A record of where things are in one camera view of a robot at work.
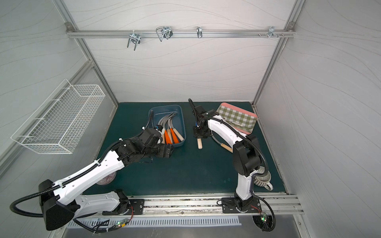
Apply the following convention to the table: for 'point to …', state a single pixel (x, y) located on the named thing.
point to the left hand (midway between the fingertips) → (166, 148)
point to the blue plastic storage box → (160, 112)
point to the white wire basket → (57, 125)
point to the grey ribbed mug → (263, 181)
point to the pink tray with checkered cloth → (243, 121)
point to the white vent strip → (100, 223)
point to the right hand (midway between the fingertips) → (197, 135)
